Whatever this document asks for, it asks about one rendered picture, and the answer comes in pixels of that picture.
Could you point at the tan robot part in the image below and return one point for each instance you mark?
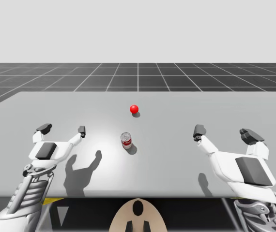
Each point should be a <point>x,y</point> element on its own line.
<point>138,217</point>

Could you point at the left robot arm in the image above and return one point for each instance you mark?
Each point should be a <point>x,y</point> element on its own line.
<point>21,195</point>

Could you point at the red ball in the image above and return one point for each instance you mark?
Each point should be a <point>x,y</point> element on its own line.
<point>134,109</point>

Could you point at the red and white can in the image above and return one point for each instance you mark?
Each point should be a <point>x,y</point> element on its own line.
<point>126,140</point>

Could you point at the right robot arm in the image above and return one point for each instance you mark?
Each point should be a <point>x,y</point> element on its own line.
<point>261,212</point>

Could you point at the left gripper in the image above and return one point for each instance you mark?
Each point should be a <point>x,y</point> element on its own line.
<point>55,152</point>

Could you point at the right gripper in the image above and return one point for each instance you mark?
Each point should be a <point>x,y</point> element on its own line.
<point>239,171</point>

